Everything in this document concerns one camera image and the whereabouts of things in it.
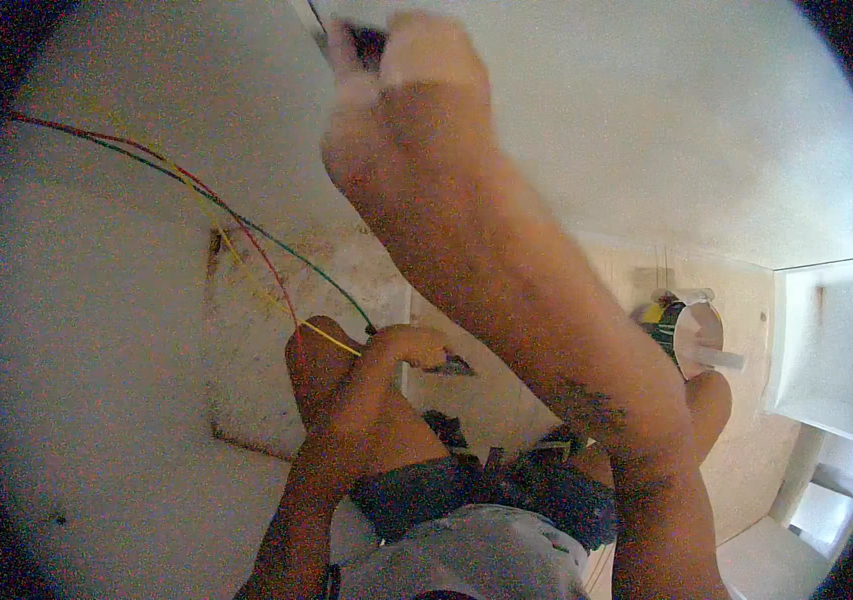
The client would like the green wire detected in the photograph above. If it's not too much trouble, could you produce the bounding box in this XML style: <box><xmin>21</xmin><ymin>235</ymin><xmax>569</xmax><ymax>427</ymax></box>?
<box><xmin>10</xmin><ymin>116</ymin><xmax>378</xmax><ymax>335</ymax></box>

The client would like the white bucket with tools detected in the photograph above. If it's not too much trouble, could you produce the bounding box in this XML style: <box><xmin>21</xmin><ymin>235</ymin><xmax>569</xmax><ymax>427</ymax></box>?
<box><xmin>632</xmin><ymin>288</ymin><xmax>747</xmax><ymax>382</ymax></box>

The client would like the person's body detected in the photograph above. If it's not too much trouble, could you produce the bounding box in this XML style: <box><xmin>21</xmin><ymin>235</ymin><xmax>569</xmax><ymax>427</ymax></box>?
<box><xmin>336</xmin><ymin>450</ymin><xmax>732</xmax><ymax>600</ymax></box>

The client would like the black hand tool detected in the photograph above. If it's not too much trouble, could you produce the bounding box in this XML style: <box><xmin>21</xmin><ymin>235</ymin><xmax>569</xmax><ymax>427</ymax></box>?
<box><xmin>329</xmin><ymin>21</ymin><xmax>391</xmax><ymax>75</ymax></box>

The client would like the red wire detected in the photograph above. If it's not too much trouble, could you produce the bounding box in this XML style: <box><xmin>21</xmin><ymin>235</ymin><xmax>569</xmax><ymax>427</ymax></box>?
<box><xmin>8</xmin><ymin>112</ymin><xmax>303</xmax><ymax>336</ymax></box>

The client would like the person's right hand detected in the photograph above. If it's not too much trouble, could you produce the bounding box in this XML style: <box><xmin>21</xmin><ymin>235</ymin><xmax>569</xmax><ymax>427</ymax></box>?
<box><xmin>320</xmin><ymin>9</ymin><xmax>504</xmax><ymax>200</ymax></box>

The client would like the yellow wire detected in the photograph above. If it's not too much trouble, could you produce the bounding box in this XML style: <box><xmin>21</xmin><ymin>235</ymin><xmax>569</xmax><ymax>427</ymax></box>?
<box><xmin>115</xmin><ymin>123</ymin><xmax>363</xmax><ymax>358</ymax></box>

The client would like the person's left hand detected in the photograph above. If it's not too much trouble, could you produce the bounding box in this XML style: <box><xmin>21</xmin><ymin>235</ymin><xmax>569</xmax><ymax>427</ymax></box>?
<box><xmin>285</xmin><ymin>315</ymin><xmax>453</xmax><ymax>483</ymax></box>

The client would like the white cabinet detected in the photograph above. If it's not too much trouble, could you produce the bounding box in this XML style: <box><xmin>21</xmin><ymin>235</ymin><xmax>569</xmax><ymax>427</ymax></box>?
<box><xmin>762</xmin><ymin>253</ymin><xmax>853</xmax><ymax>558</ymax></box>

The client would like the small dark tool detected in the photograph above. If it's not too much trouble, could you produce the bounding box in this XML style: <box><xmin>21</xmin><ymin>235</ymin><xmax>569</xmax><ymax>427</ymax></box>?
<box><xmin>423</xmin><ymin>352</ymin><xmax>477</xmax><ymax>378</ymax></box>

